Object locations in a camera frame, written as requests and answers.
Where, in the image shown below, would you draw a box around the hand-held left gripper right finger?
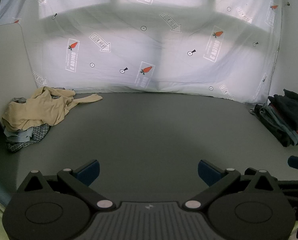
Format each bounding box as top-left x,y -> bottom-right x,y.
184,159 -> 282,211

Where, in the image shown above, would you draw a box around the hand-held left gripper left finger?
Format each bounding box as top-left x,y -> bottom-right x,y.
16,159 -> 114,212

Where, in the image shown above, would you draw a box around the beige long-sleeve shirt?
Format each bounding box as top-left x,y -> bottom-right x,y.
2,86 -> 103,132

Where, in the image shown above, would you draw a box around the stack of dark folded clothes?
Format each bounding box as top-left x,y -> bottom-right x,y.
250,89 -> 298,147

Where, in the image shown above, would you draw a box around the light blue cloth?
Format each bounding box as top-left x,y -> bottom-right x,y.
3,127 -> 33,143

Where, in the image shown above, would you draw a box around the white panel board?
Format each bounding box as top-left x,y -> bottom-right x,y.
0,24 -> 43,130

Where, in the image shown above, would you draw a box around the white printed sheet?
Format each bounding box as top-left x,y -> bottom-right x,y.
0,0 -> 283,105

